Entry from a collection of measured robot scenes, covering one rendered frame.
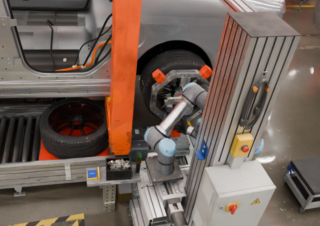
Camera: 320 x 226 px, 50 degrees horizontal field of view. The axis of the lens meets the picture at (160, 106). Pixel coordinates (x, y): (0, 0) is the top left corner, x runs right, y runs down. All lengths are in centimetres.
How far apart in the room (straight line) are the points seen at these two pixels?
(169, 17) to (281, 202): 205
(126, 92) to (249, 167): 101
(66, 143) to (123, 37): 121
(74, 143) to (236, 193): 163
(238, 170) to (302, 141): 247
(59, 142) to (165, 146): 113
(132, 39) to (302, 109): 317
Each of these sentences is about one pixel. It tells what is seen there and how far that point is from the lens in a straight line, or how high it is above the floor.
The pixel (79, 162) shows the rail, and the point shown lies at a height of 38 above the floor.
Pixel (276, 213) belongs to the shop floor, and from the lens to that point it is 352.
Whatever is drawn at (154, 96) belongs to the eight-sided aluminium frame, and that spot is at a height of 89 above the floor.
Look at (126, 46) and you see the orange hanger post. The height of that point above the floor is 154.
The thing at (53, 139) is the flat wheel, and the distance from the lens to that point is 310.
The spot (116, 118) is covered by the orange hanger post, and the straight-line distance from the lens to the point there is 262.
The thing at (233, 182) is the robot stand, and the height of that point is 123.
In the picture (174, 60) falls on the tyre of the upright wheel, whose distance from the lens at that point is 292.
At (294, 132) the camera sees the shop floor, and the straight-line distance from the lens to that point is 448.
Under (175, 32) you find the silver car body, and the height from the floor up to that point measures 139.
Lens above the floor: 264
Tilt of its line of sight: 38 degrees down
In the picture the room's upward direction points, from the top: 8 degrees clockwise
